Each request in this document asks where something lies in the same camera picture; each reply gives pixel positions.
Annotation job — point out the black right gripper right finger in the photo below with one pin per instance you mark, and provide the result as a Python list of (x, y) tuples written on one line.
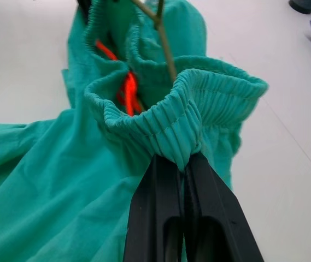
[(215, 207)]

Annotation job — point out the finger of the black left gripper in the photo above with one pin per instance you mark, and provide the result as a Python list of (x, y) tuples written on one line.
[(85, 4)]

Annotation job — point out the dark round object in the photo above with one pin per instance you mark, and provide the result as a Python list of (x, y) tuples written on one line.
[(302, 5)]

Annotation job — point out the green shorts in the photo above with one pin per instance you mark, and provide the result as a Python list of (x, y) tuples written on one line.
[(62, 177)]

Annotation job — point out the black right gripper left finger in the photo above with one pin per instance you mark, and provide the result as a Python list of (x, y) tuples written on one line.
[(155, 207)]

